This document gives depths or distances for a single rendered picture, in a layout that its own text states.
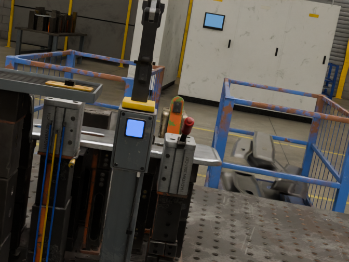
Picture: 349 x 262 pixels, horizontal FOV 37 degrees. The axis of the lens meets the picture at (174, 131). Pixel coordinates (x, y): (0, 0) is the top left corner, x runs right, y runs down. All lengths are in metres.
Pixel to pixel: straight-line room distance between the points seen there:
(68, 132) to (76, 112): 0.05
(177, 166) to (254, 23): 7.99
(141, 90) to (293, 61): 8.22
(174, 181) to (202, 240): 0.47
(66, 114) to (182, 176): 0.28
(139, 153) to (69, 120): 0.22
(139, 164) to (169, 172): 0.18
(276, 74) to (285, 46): 0.48
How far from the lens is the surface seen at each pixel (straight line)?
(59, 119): 1.13
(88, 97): 0.92
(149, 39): 0.92
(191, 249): 1.51
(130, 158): 0.97
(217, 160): 1.28
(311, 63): 9.19
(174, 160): 1.14
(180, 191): 1.16
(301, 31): 9.15
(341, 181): 3.18
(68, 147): 1.14
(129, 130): 0.95
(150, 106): 0.95
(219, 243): 1.59
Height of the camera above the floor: 1.31
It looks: 12 degrees down
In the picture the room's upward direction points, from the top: 10 degrees clockwise
